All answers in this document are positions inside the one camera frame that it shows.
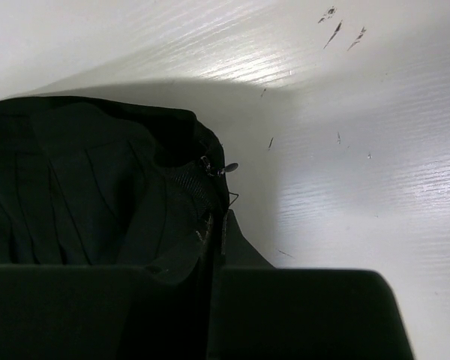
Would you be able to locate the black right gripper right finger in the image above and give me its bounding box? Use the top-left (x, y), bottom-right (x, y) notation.
top-left (208, 211), bottom-right (413, 359)

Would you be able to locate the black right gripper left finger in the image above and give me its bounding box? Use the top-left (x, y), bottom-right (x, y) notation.
top-left (0, 264), bottom-right (208, 359)

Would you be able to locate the black pleated skirt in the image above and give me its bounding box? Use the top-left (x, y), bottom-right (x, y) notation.
top-left (0, 95), bottom-right (241, 360)

